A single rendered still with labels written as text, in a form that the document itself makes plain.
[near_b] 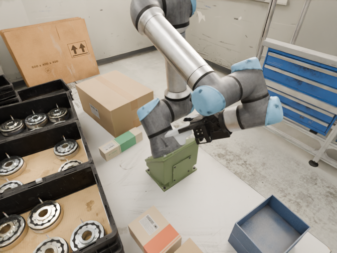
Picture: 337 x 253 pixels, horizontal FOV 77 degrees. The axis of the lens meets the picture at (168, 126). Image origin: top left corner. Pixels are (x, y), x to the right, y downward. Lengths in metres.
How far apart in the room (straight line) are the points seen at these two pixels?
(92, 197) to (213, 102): 0.59
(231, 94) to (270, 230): 0.55
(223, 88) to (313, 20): 2.47
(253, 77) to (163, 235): 0.59
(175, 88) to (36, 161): 0.69
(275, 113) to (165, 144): 0.45
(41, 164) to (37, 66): 2.54
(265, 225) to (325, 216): 1.22
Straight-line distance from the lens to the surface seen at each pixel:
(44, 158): 1.10
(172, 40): 0.61
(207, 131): 0.69
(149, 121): 0.88
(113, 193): 1.03
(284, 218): 0.95
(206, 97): 0.50
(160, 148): 0.88
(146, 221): 0.86
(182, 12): 0.80
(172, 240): 0.83
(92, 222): 0.79
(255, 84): 0.60
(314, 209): 2.09
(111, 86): 1.37
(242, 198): 1.04
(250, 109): 0.62
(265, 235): 0.90
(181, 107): 0.93
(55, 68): 3.55
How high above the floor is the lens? 1.54
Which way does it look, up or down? 40 degrees down
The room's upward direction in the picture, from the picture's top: straight up
